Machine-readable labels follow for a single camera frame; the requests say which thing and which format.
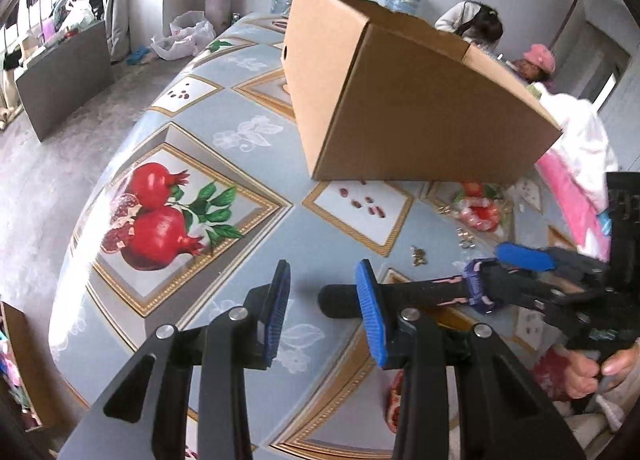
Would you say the purple smart watch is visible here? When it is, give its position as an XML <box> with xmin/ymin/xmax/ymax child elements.
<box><xmin>317</xmin><ymin>258</ymin><xmax>498</xmax><ymax>319</ymax></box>

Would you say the operator right hand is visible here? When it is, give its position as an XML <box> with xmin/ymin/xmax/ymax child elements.
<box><xmin>564</xmin><ymin>344</ymin><xmax>639</xmax><ymax>399</ymax></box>

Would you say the silver earring pair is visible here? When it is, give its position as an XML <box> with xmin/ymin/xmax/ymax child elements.
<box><xmin>457</xmin><ymin>227</ymin><xmax>476</xmax><ymax>250</ymax></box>

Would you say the pink white quilt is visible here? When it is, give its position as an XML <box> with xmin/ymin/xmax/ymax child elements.
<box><xmin>527</xmin><ymin>82</ymin><xmax>620</xmax><ymax>261</ymax></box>

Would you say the pomegranate print bed sheet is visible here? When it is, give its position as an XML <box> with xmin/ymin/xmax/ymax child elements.
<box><xmin>49</xmin><ymin>14</ymin><xmax>573</xmax><ymax>459</ymax></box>

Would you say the person in pink hat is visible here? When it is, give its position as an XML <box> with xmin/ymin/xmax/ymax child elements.
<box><xmin>513</xmin><ymin>44</ymin><xmax>556</xmax><ymax>84</ymax></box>

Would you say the brown cardboard box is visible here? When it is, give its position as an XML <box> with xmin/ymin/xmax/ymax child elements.
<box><xmin>282</xmin><ymin>0</ymin><xmax>561</xmax><ymax>183</ymax></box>

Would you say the person in white jacket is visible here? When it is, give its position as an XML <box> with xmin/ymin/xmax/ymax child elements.
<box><xmin>434</xmin><ymin>0</ymin><xmax>503</xmax><ymax>52</ymax></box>

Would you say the white plastic bag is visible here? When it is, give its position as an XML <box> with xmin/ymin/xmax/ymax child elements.
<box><xmin>150</xmin><ymin>11</ymin><xmax>216</xmax><ymax>61</ymax></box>

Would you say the dark grey cabinet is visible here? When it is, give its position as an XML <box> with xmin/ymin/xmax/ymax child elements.
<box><xmin>15</xmin><ymin>21</ymin><xmax>115</xmax><ymax>141</ymax></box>

